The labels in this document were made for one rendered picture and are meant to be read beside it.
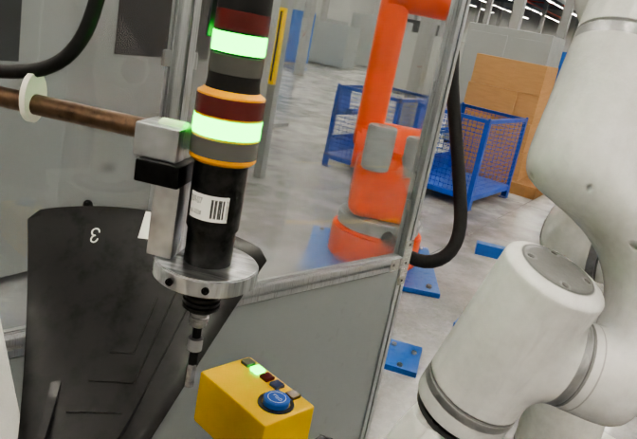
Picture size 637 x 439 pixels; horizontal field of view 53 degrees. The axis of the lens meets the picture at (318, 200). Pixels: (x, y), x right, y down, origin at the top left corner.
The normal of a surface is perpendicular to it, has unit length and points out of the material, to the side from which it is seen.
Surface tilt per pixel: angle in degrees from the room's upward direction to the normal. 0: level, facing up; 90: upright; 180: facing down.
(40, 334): 47
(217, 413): 90
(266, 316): 90
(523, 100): 90
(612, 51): 66
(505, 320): 90
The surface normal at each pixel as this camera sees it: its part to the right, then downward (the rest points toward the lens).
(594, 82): -0.49, -0.29
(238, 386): 0.18, -0.95
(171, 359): 0.07, -0.65
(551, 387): -0.11, 0.47
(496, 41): -0.53, 0.13
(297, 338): 0.69, 0.32
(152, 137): -0.18, 0.23
